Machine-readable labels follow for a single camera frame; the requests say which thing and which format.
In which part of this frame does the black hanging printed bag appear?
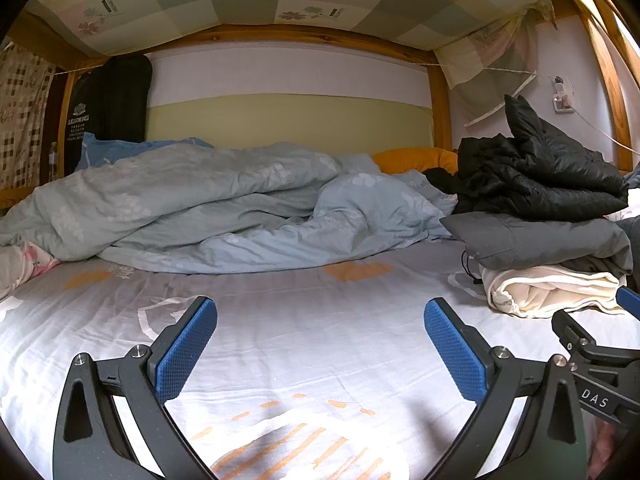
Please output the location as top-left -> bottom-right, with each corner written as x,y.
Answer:
65,55 -> 153,173

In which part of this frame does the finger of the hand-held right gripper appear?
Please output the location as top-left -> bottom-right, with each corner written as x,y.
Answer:
616,285 -> 640,317
551,309 -> 640,378

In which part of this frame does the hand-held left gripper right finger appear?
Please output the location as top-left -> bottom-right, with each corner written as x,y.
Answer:
423,297 -> 587,480

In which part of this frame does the white wall socket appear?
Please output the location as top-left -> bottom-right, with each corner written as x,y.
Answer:
550,76 -> 576,113

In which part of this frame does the folded white garment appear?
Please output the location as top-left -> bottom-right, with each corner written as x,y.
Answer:
481,265 -> 626,320

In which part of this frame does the blue pillow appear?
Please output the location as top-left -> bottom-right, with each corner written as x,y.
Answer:
75,131 -> 213,171

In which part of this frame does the crumpled black garment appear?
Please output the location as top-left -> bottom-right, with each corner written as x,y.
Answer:
424,136 -> 516,215

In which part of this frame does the pink floral pillow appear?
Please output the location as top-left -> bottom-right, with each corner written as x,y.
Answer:
0,240 -> 61,301

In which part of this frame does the brown checkered curtain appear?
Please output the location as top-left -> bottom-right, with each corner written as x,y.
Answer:
0,42 -> 58,191

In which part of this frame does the wooden bunk bed frame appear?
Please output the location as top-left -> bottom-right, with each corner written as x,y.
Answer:
0,0 -> 640,206

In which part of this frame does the white charging cable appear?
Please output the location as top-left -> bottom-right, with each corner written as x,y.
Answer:
572,107 -> 640,153

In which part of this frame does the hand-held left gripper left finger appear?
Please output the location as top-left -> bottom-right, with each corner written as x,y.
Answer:
52,296 -> 218,480

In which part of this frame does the orange pillow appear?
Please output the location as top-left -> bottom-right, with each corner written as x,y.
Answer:
372,147 -> 460,176

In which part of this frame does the folded grey garment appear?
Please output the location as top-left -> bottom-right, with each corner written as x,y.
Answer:
440,211 -> 633,286

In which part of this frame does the pastel hanging cloth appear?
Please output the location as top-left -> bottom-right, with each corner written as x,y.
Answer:
432,5 -> 556,128

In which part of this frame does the light blue floral duvet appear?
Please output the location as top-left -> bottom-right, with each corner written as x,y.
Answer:
0,141 -> 458,276

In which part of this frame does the black down jacket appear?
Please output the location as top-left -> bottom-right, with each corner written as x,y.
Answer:
502,94 -> 630,221

